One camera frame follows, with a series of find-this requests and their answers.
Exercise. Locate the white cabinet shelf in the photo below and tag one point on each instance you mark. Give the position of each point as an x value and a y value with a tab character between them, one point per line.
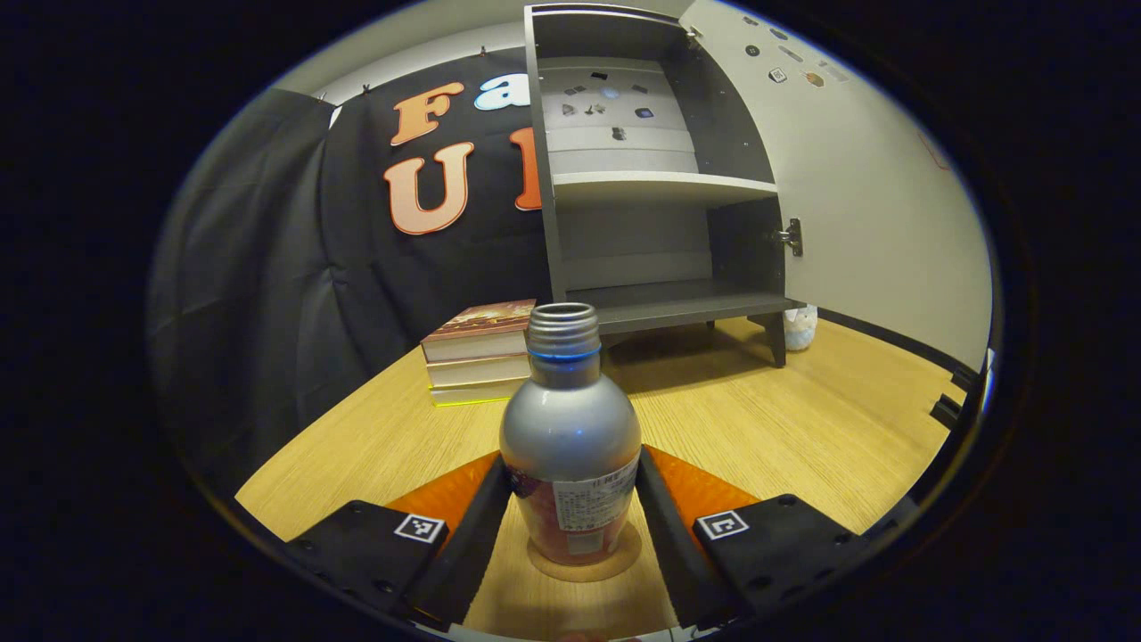
660	185

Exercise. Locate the brown cover book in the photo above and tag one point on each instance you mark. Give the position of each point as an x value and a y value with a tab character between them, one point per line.
481	334

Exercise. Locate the white cabinet door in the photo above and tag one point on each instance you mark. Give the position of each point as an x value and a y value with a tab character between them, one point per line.
874	196

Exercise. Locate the silver metal bottle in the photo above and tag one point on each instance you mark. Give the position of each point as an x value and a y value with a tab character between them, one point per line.
570	428

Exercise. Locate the plain pale book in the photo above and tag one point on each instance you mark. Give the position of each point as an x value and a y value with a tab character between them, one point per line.
472	370

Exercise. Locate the round brown coaster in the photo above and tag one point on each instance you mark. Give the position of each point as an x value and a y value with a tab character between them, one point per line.
628	557

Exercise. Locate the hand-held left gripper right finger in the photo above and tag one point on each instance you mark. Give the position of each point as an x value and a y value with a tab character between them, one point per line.
677	544

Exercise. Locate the black backdrop cloth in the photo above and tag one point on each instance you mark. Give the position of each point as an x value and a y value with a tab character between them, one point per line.
267	267

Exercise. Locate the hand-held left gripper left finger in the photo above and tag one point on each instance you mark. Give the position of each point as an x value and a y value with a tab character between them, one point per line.
468	544

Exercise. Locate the metal door hinge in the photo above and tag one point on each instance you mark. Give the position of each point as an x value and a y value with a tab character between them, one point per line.
790	237
693	36

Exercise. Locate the white patterned jar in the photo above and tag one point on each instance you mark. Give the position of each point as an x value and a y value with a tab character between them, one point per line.
800	328

